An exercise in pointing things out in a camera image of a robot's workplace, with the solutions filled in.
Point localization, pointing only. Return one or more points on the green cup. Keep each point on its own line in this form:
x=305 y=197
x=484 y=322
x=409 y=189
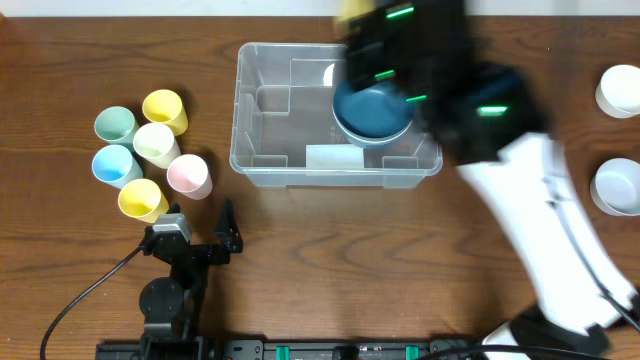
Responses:
x=116 y=125

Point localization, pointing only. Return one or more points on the beige large bowl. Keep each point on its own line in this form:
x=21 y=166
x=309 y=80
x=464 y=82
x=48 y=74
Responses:
x=347 y=132

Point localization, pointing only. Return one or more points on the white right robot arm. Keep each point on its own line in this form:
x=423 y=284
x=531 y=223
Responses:
x=504 y=148

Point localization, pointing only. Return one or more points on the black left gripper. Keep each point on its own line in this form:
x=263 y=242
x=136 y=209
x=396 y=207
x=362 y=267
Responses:
x=198 y=250

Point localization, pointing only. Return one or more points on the dark blue bowl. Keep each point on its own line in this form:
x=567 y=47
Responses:
x=376 y=112
x=372 y=143

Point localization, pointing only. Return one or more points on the yellow cup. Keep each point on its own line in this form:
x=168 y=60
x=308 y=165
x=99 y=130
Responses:
x=166 y=107
x=142 y=199

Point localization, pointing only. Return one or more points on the clear plastic storage bin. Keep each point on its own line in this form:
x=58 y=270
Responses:
x=283 y=102

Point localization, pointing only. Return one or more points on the cream cup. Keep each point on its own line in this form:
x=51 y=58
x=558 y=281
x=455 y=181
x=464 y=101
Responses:
x=156 y=143

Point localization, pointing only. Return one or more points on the yellow small bowl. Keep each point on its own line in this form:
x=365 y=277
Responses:
x=350 y=10

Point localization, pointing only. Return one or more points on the light grey small bowl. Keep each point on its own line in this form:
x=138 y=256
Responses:
x=615 y=187

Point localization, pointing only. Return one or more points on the yellow cup upper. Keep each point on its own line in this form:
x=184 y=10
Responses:
x=166 y=107

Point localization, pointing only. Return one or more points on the white small bowl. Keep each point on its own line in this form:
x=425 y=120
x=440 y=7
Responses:
x=617 y=93

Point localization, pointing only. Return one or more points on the pink cup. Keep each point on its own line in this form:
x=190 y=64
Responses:
x=189 y=175

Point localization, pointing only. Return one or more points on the light blue cup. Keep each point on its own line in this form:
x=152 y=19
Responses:
x=116 y=166

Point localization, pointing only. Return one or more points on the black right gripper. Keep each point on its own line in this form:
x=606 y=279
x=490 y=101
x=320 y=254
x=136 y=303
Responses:
x=375 y=59

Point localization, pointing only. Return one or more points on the yellow cup lower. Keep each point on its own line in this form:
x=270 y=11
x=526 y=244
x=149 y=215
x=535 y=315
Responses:
x=142 y=199

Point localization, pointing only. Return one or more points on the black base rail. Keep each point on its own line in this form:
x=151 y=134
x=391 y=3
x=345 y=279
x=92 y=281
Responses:
x=205 y=349

